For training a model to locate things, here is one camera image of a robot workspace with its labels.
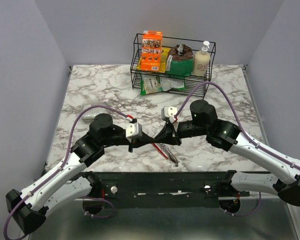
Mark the green white snack bag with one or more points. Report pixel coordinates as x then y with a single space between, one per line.
153 84

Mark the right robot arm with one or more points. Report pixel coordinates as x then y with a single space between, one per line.
283 176

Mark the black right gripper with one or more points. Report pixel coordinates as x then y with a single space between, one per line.
167 136

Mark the silver glitter pouch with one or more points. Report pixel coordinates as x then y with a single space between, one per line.
89 115

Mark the aluminium rail frame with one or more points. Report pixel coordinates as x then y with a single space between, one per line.
107 164

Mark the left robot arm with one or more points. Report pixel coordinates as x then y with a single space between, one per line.
29 207

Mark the orange product box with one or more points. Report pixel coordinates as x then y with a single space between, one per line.
151 39

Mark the yellow snack bag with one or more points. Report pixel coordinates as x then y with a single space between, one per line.
153 59

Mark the cream lotion pump bottle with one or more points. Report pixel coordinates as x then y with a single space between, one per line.
201 60

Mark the black wire shelf rack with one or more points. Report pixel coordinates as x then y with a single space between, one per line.
190 81

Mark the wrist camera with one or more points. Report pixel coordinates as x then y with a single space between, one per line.
133 130
169 113

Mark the green brown bag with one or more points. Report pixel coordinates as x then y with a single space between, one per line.
180 61

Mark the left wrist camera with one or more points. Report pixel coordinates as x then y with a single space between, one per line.
133 130

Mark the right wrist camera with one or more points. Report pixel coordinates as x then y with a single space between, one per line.
169 113

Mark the steel key organizer red handle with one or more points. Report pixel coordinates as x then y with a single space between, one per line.
166 153

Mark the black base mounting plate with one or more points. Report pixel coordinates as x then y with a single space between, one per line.
162 189

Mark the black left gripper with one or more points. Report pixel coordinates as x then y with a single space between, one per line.
143 140

